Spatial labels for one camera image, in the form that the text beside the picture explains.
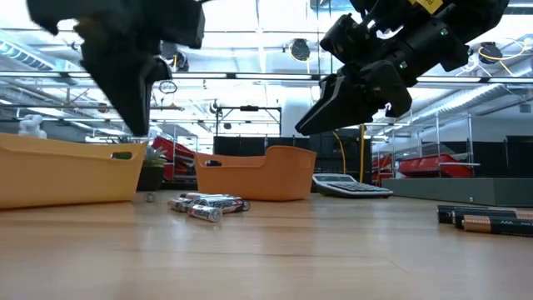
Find red storage bins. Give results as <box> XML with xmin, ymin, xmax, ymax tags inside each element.
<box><xmin>371</xmin><ymin>152</ymin><xmax>475</xmax><ymax>180</ymax></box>
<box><xmin>151</xmin><ymin>136</ymin><xmax>197</xmax><ymax>183</ymax></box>

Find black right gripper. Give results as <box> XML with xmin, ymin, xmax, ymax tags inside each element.
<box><xmin>294</xmin><ymin>20</ymin><xmax>470</xmax><ymax>136</ymax></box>

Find black ceiling cable reel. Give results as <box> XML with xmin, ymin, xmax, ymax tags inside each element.
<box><xmin>289</xmin><ymin>37</ymin><xmax>312</xmax><ymax>63</ymax></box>
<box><xmin>477</xmin><ymin>41</ymin><xmax>506</xmax><ymax>66</ymax></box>

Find grey desk calculator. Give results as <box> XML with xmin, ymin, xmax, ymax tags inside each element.
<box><xmin>311</xmin><ymin>172</ymin><xmax>395</xmax><ymax>199</ymax></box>

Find metal shelf rack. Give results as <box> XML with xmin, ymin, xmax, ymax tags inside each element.
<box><xmin>372</xmin><ymin>112</ymin><xmax>476</xmax><ymax>181</ymax></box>

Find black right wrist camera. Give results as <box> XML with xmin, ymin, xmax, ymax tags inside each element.
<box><xmin>319</xmin><ymin>12</ymin><xmax>374</xmax><ymax>64</ymax></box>

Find yellow cable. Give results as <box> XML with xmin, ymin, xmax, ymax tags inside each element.
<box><xmin>331</xmin><ymin>130</ymin><xmax>347</xmax><ymax>175</ymax></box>

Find small potted succulent plant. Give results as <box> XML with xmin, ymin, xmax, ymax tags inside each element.
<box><xmin>136</xmin><ymin>144</ymin><xmax>168</xmax><ymax>193</ymax></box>

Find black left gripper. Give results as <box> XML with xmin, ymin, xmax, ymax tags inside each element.
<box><xmin>27</xmin><ymin>0</ymin><xmax>205</xmax><ymax>137</ymax></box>

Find black copper AAA battery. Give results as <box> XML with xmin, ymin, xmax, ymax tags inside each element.
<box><xmin>452</xmin><ymin>207</ymin><xmax>533</xmax><ymax>229</ymax></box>
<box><xmin>461</xmin><ymin>214</ymin><xmax>533</xmax><ymax>238</ymax></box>
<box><xmin>436</xmin><ymin>203</ymin><xmax>533</xmax><ymax>225</ymax></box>

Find white figure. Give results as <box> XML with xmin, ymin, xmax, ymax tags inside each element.
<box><xmin>17</xmin><ymin>113</ymin><xmax>48</xmax><ymax>140</ymax></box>

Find orange plastic basket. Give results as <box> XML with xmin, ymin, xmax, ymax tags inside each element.
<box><xmin>194</xmin><ymin>145</ymin><xmax>318</xmax><ymax>203</ymax></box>

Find black background frame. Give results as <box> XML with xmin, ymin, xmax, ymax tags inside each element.
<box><xmin>215</xmin><ymin>105</ymin><xmax>283</xmax><ymax>138</ymax></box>

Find yellow plastic basket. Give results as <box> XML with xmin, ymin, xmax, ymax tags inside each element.
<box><xmin>0</xmin><ymin>132</ymin><xmax>148</xmax><ymax>210</ymax></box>

